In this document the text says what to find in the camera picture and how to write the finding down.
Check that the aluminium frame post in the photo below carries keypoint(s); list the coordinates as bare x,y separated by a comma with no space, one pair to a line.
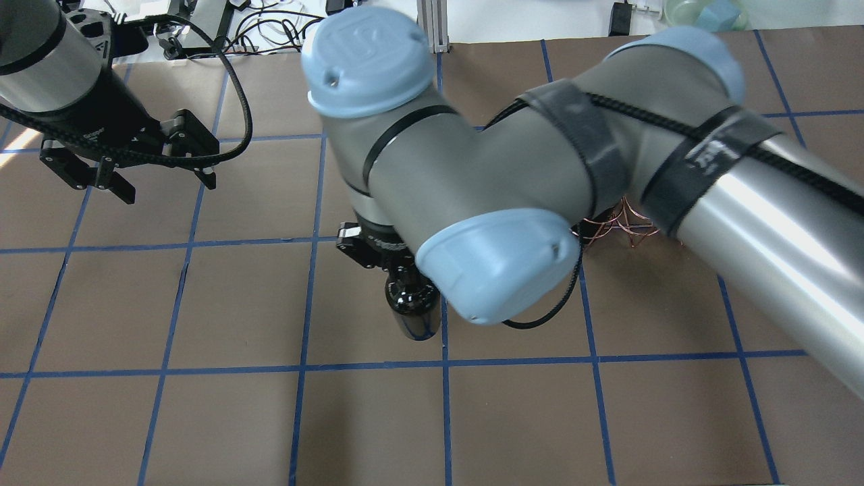
432,17

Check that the blue foam cube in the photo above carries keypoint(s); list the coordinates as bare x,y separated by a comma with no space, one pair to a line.
718,16

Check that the brown paper table mat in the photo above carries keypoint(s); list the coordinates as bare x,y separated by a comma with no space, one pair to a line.
218,337

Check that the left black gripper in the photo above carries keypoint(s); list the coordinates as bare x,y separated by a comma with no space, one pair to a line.
116,116

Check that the black power adapter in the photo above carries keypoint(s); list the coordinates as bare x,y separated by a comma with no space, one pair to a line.
620,19

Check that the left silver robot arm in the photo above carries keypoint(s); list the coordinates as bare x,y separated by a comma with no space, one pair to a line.
48,34

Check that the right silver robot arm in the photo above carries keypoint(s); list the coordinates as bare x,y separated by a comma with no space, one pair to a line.
486,218

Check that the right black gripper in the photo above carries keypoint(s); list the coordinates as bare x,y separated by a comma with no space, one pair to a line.
382,248

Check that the dark wine bottle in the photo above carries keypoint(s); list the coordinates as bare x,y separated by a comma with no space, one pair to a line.
414,301

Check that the copper wire wine basket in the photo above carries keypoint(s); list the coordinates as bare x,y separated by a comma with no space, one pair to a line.
624,217

